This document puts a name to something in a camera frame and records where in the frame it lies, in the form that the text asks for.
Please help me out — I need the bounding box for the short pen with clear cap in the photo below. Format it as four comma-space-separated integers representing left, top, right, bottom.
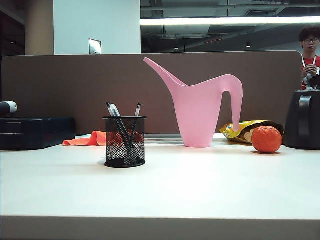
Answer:
126, 102, 142, 161

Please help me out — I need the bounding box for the black pen with clear cap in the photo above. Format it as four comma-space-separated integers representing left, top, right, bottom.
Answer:
109, 103, 136, 161

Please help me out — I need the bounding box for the black pen with black end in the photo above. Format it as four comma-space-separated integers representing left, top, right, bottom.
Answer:
105, 101, 133, 161

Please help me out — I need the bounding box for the black mesh pen basket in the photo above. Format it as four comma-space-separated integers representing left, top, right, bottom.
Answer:
102, 115, 147, 168

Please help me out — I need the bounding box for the pink plastic watering can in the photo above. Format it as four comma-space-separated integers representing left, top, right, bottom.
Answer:
143, 56, 244, 148

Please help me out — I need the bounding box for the yellow snack bag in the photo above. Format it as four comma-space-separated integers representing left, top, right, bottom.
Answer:
219, 119, 285, 146

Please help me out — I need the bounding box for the orange cloth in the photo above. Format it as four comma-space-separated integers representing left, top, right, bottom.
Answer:
62, 130, 107, 147

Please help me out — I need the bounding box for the brown desk partition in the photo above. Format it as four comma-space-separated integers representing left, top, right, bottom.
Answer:
0, 50, 303, 136

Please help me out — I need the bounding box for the orange round fruit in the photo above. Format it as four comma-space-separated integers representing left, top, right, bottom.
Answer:
251, 125, 283, 154

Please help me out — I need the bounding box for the black plastic case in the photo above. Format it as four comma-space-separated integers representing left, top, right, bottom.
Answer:
0, 116, 76, 151

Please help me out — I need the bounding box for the black kettle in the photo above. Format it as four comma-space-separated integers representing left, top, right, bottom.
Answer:
283, 74, 320, 151

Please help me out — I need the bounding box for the beige round column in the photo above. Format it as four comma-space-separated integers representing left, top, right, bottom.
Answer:
24, 0, 55, 56

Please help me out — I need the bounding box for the person in red shirt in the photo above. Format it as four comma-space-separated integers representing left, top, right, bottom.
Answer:
299, 26, 320, 91

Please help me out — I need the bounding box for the metal wall plate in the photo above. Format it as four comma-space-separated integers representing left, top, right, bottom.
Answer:
88, 38, 102, 55

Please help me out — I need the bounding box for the white and black tool handle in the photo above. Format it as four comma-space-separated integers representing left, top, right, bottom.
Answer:
0, 100, 18, 118

